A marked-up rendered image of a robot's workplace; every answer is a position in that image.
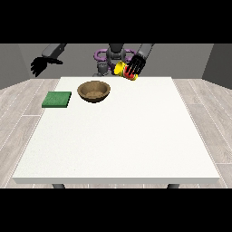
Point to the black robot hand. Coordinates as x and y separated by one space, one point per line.
136 64
39 65

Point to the yellow cup with melon print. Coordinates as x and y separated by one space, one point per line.
121 69

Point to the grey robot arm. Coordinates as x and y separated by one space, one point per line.
53 50
145 50

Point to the green square pad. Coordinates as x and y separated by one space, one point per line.
56 99

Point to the brown wooden bowl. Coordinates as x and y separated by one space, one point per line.
94 91

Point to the grey robot trunk purple rings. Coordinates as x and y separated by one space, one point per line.
114 56

